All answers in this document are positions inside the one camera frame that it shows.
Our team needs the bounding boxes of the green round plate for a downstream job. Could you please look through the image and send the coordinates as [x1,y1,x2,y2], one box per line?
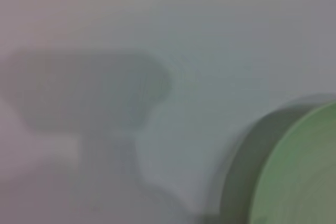
[247,100,336,224]

